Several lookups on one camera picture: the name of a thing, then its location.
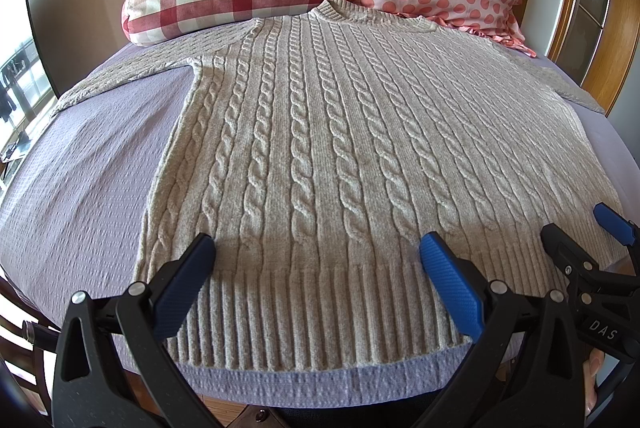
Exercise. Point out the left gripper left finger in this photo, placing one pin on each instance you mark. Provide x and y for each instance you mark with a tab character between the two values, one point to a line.
90	386

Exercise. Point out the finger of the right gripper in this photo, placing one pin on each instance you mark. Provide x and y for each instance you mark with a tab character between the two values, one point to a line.
604	305
624	231

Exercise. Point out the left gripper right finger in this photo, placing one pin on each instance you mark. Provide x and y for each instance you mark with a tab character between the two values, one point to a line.
523	369

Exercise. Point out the beige cable-knit sweater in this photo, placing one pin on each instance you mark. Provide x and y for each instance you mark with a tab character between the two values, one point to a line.
318	149

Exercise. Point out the person's right hand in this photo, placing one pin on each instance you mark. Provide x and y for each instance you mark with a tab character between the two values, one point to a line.
591	367

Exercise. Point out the wooden chair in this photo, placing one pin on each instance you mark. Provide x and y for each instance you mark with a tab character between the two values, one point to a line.
23	359

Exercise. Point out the lavender bed cover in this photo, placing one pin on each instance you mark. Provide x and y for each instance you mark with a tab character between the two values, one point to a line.
73	216

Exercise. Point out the window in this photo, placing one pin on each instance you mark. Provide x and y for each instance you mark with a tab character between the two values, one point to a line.
27	96

